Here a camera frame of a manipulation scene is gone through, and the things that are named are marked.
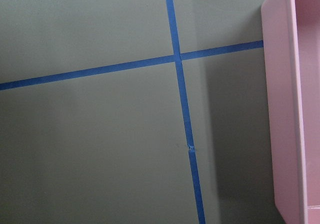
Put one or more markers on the pink plastic bin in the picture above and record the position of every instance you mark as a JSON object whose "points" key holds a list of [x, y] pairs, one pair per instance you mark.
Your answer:
{"points": [[291, 49]]}

